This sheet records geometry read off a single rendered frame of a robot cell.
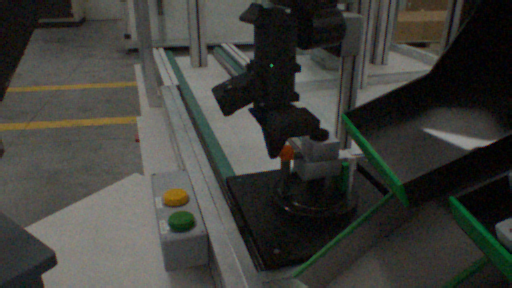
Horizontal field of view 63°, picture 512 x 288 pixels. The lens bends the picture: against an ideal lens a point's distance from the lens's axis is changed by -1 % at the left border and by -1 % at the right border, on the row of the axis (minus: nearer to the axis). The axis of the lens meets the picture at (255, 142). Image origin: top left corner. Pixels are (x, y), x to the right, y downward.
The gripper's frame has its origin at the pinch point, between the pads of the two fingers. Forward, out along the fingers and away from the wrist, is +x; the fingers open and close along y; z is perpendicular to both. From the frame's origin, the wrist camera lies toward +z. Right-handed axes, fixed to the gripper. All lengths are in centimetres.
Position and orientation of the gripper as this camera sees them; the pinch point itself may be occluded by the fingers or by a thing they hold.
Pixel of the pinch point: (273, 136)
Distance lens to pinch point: 62.4
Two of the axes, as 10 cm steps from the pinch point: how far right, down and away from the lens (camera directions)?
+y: 2.9, 4.2, -8.6
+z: -9.6, 1.2, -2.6
